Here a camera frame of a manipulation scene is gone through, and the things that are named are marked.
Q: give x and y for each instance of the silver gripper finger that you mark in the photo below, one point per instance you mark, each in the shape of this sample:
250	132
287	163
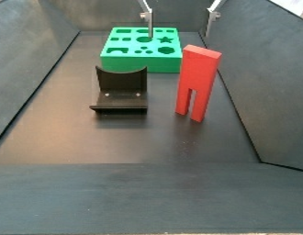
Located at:
147	15
214	14

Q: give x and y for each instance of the red double-square peg object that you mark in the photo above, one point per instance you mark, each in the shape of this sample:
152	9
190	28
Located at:
199	68

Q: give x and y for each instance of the green shape-sorting board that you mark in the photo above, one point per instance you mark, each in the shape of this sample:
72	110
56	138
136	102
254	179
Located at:
131	50

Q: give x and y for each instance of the black curved holder stand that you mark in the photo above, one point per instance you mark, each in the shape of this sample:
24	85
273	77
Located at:
122	90

